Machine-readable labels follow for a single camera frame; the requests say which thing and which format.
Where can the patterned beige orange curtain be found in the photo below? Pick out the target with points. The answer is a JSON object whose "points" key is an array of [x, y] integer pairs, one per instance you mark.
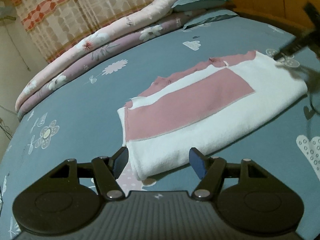
{"points": [[57, 25]]}

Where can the teal lower pillow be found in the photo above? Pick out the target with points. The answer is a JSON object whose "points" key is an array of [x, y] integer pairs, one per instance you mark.
{"points": [[209, 16]]}

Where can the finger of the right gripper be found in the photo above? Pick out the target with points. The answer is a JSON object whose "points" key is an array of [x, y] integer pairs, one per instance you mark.
{"points": [[308, 39]]}

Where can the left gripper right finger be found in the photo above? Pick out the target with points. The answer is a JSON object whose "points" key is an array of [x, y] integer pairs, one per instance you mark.
{"points": [[210, 172]]}

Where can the pink and white knit sweater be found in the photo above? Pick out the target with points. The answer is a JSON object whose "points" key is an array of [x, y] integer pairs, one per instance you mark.
{"points": [[208, 107]]}

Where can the pink floral folded quilt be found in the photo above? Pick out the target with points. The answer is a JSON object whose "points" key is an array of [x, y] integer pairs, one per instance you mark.
{"points": [[127, 24]]}

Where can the teal pillow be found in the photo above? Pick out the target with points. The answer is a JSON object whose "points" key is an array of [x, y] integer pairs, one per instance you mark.
{"points": [[190, 5], [209, 16]]}

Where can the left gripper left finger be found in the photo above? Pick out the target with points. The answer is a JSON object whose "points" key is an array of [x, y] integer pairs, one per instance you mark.
{"points": [[106, 172]]}

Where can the teal upper pillow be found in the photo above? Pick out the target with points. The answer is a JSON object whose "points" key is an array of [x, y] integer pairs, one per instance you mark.
{"points": [[190, 5]]}

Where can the purple floral folded quilt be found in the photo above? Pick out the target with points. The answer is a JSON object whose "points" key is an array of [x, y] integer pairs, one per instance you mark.
{"points": [[166, 25]]}

